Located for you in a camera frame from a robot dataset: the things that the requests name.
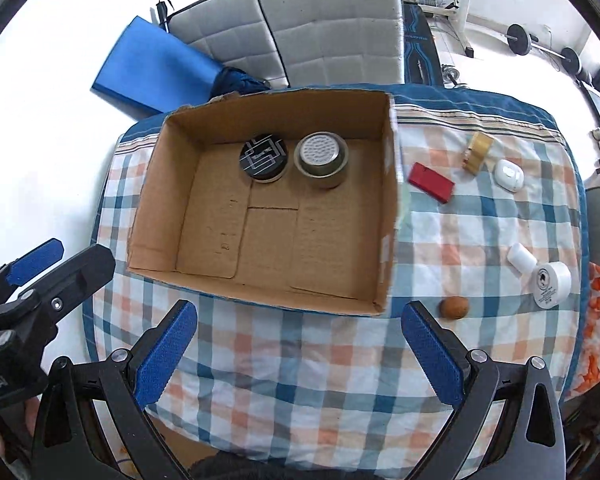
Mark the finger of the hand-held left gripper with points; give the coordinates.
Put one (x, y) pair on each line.
(82, 275)
(35, 261)

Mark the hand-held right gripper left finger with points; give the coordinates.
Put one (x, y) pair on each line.
(165, 355)

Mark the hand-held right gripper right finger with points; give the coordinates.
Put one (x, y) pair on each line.
(432, 355)

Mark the small brown ball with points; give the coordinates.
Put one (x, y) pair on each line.
(454, 308)

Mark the small white cylinder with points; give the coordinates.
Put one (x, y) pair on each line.
(521, 257)

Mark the white jar with label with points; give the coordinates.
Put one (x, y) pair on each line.
(550, 285)

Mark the cardboard box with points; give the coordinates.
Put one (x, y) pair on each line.
(270, 240)

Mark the small red box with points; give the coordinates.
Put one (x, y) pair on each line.
(430, 182)

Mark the white rounded plastic case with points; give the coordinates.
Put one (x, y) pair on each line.
(507, 175)

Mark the gold tape roll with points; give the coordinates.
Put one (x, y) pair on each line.
(477, 152)

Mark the person's left hand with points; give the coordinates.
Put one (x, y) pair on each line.
(31, 417)

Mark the checked tablecloth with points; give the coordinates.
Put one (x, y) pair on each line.
(305, 360)

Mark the black patterned round tin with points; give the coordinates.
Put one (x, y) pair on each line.
(264, 155)

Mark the blue foam mat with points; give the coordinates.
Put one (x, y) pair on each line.
(150, 65)

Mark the metal round tin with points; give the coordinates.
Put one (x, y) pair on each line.
(321, 157)

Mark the dark blue knitted cloth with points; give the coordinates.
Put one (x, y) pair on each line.
(235, 82)

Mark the small chrome dumbbell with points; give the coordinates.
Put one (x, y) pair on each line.
(451, 75)

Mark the grey padded chair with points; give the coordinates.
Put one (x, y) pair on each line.
(220, 30)
(330, 25)

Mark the low glass table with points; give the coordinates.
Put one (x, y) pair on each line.
(597, 105)

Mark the dark blue bench pad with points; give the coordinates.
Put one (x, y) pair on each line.
(420, 45)

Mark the short barbell with black plates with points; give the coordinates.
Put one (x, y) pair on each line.
(520, 39)

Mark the white weight rack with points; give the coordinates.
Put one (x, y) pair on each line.
(457, 15)

